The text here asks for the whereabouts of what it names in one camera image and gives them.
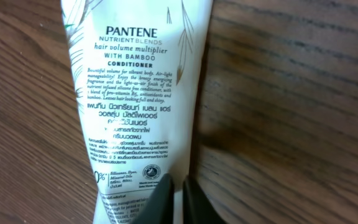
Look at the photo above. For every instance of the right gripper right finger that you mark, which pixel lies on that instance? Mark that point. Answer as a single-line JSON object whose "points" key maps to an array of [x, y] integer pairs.
{"points": [[197, 208]]}

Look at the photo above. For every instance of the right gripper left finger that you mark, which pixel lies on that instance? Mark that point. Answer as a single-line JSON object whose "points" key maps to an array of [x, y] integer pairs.
{"points": [[159, 207]]}

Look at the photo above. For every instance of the white Pantene tube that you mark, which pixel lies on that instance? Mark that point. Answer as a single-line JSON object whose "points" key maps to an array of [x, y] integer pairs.
{"points": [[136, 66]]}

